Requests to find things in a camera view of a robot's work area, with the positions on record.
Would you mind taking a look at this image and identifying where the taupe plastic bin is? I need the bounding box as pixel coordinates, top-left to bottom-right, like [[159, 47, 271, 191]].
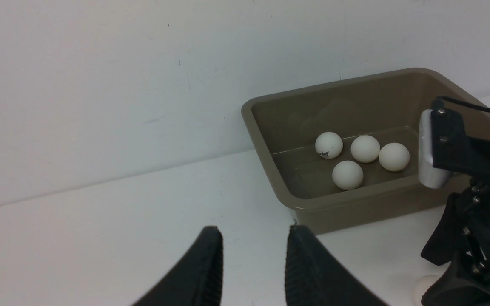
[[241, 68, 481, 234]]

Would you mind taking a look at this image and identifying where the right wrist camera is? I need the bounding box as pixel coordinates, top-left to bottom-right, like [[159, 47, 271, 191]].
[[418, 96, 468, 189]]

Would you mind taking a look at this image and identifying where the white ball with red logo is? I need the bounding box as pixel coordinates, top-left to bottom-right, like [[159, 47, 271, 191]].
[[412, 275, 441, 306]]

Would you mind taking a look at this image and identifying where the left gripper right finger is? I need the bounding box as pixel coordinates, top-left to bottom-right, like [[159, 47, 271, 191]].
[[285, 225, 386, 306]]

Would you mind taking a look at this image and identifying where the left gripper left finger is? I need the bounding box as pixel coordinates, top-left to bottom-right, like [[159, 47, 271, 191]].
[[134, 226, 224, 306]]

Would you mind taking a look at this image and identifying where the white ball with side logo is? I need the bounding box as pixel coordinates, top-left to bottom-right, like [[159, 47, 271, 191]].
[[332, 161, 364, 190]]

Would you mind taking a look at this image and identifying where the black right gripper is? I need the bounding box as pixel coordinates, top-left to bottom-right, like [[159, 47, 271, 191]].
[[421, 137, 490, 306]]

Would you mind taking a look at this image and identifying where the white ping-pong ball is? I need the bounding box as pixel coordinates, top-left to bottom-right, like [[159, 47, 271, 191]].
[[315, 132, 343, 159], [350, 135, 381, 163], [379, 142, 410, 172]]

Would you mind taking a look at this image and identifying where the black right camera cable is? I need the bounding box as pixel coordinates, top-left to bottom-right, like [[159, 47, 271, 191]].
[[434, 96, 490, 116]]

